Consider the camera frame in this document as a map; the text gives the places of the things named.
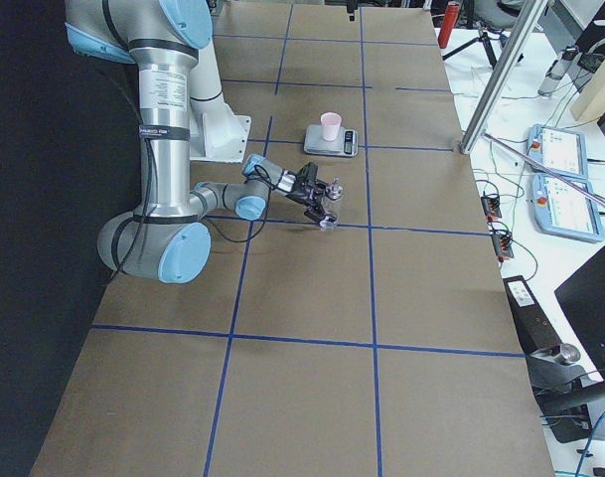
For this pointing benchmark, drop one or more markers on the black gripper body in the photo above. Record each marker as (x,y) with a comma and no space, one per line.
(300,195)

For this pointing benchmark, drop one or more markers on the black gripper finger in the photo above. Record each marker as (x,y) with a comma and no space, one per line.
(326,189)
(321,216)

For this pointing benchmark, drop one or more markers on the glass sauce bottle metal cap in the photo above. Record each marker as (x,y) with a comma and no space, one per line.
(331,204)

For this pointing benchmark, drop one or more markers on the pink plastic cup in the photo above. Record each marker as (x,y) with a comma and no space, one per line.
(330,124)

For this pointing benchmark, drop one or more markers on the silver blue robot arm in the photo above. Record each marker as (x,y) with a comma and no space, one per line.
(165,236)

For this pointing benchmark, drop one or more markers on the silver digital kitchen scale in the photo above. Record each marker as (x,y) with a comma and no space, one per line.
(346,144)

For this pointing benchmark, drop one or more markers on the upper orange terminal block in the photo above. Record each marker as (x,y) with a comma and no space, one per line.
(491,207)

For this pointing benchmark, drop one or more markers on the orange terminal block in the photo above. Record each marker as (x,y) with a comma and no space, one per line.
(491,207)
(502,243)

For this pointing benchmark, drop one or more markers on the lower orange terminal block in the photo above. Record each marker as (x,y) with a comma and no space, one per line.
(502,243)

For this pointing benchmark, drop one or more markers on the red water bottle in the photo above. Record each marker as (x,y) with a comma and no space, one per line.
(448,23)

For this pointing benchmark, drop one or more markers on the lower teach pendant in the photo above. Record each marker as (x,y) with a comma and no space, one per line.
(560,210)

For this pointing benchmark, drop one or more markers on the teach pendant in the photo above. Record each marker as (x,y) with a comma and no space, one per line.
(558,149)
(560,210)

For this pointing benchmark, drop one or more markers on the upper teach pendant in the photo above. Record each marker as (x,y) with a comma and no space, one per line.
(558,149)

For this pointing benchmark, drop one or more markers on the black box white label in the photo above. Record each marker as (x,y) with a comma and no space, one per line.
(534,329)

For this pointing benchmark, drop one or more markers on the black computer monitor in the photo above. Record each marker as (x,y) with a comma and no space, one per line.
(582,300)

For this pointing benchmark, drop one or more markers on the wooden board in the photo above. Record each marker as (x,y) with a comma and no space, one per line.
(591,102)

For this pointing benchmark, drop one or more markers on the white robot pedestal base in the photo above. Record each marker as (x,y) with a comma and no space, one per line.
(217,134)

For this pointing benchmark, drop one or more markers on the black overhead camera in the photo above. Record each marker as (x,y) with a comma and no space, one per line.
(352,7)

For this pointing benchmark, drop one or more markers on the black camera tripod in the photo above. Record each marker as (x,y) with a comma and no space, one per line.
(486,35)

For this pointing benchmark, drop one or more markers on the aluminium frame post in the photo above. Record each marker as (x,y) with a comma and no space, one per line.
(501,71)

